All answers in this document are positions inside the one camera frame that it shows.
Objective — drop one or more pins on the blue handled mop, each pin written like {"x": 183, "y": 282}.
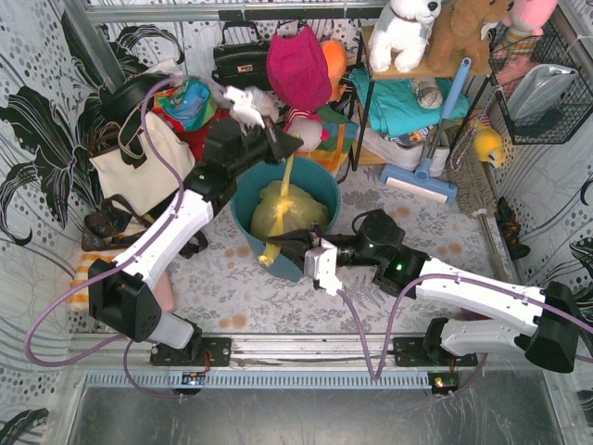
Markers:
{"x": 419, "y": 182}

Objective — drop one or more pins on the yellow trash bag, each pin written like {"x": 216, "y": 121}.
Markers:
{"x": 285, "y": 207}

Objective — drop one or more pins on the black leather handbag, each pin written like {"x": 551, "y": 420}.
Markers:
{"x": 241, "y": 65}

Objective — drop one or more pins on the red cloth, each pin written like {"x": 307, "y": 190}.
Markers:
{"x": 196, "y": 139}

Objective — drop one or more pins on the brown teddy bear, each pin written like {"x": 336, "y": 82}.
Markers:
{"x": 462, "y": 26}

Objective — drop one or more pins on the orange plush toy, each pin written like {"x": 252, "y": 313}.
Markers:
{"x": 336, "y": 59}

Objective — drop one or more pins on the colorful printed bag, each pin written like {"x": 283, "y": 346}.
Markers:
{"x": 185, "y": 108}

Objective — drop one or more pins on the teal folded cloth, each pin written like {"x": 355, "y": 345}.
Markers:
{"x": 394, "y": 109}

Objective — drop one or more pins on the pink eyeglass case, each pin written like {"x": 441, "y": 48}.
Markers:
{"x": 163, "y": 293}

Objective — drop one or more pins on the white plush dog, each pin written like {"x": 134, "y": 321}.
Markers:
{"x": 400, "y": 35}

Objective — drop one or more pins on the cream canvas tote bag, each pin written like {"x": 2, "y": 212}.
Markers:
{"x": 146, "y": 182}

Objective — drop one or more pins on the brown patterned bag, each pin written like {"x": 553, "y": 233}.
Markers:
{"x": 111, "y": 229}

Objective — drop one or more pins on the magenta cloth bag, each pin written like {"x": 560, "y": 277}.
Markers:
{"x": 297, "y": 70}

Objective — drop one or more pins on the silver foil pouch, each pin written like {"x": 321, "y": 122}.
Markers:
{"x": 540, "y": 88}

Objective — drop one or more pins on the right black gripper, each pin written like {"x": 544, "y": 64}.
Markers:
{"x": 309, "y": 247}

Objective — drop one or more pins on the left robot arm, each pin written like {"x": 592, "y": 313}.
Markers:
{"x": 121, "y": 291}

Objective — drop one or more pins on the rainbow striped cloth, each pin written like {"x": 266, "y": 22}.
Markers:
{"x": 335, "y": 146}

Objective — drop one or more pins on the black wire basket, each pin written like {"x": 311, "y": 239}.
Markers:
{"x": 510, "y": 63}

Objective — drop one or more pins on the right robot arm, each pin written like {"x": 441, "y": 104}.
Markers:
{"x": 543, "y": 324}

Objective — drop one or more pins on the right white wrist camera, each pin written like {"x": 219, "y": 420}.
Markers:
{"x": 320, "y": 265}

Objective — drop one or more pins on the yellow plush duck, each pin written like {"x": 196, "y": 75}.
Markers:
{"x": 487, "y": 142}

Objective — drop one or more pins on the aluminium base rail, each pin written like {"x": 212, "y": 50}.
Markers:
{"x": 300, "y": 361}

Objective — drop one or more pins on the white sneaker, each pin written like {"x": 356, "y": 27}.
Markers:
{"x": 406, "y": 151}

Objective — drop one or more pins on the orange purple sock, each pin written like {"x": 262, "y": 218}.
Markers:
{"x": 473, "y": 316}

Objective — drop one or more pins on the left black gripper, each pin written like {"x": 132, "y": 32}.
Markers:
{"x": 270, "y": 143}

